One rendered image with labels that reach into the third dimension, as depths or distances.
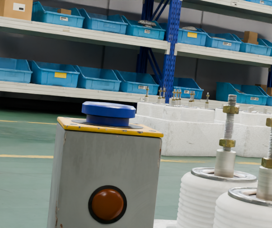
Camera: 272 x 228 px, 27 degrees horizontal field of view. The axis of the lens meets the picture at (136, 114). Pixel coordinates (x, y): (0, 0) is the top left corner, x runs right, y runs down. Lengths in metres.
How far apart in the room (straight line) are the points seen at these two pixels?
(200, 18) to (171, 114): 3.84
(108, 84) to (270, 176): 4.77
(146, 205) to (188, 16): 6.20
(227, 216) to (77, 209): 0.18
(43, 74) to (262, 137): 2.34
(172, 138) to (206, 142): 0.23
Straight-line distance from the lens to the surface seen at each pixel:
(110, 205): 0.39
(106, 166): 0.39
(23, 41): 5.73
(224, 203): 0.53
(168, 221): 0.72
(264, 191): 0.54
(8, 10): 4.99
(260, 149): 3.32
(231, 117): 0.65
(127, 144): 0.39
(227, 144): 0.65
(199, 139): 3.00
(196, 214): 0.63
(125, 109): 0.41
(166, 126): 2.87
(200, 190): 0.62
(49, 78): 5.04
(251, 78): 7.13
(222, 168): 0.65
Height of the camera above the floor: 0.35
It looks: 3 degrees down
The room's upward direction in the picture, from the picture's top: 6 degrees clockwise
